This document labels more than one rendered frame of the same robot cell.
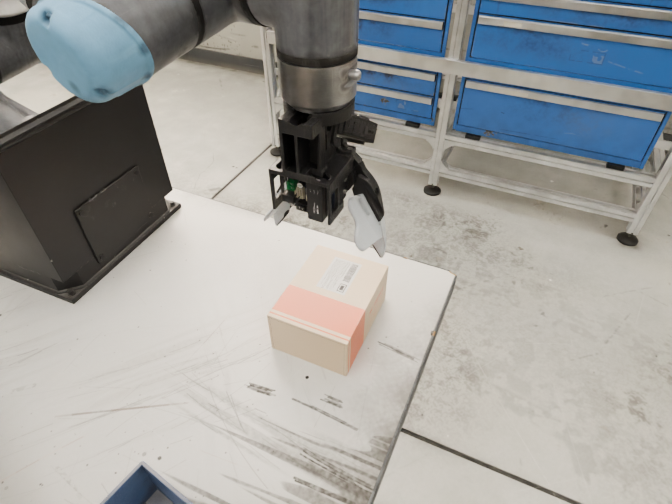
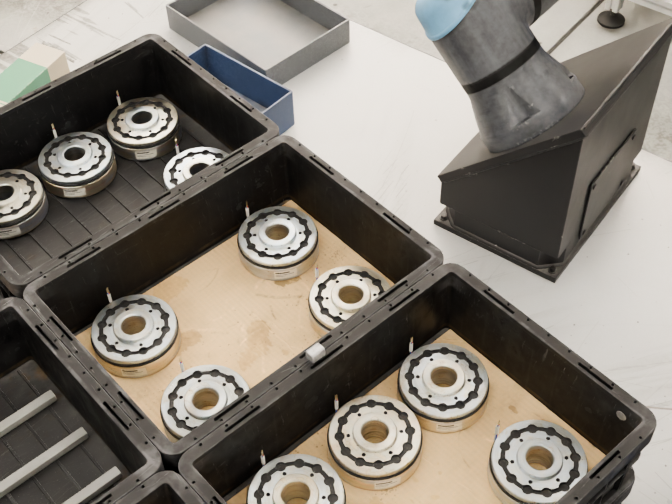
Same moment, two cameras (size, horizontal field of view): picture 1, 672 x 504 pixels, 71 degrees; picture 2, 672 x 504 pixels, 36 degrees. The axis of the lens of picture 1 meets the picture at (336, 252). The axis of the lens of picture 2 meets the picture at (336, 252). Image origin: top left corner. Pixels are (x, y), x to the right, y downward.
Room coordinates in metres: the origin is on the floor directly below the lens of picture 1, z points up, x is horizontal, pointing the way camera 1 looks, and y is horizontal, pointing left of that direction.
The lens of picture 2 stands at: (-0.48, 0.49, 1.83)
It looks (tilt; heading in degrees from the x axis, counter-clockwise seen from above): 48 degrees down; 14
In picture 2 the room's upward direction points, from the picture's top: 2 degrees counter-clockwise
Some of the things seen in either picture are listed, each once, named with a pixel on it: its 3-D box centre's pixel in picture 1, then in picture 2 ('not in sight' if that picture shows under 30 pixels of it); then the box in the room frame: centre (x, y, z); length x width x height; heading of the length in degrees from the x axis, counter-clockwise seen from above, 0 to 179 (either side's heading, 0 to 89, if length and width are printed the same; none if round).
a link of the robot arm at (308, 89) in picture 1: (320, 77); not in sight; (0.44, 0.01, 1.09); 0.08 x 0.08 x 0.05
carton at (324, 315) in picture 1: (331, 306); not in sight; (0.46, 0.01, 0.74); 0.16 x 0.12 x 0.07; 156
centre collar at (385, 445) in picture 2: not in sight; (374, 432); (0.10, 0.60, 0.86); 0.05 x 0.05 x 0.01
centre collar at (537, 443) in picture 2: not in sight; (539, 459); (0.11, 0.43, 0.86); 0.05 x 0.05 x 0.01
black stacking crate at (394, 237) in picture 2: not in sight; (240, 307); (0.24, 0.79, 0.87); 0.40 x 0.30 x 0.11; 145
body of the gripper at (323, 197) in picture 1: (317, 154); not in sight; (0.44, 0.02, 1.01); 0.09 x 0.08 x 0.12; 155
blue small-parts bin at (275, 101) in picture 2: not in sight; (218, 105); (0.73, 0.99, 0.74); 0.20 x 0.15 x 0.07; 63
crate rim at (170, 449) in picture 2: not in sight; (236, 280); (0.24, 0.79, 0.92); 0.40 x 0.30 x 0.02; 145
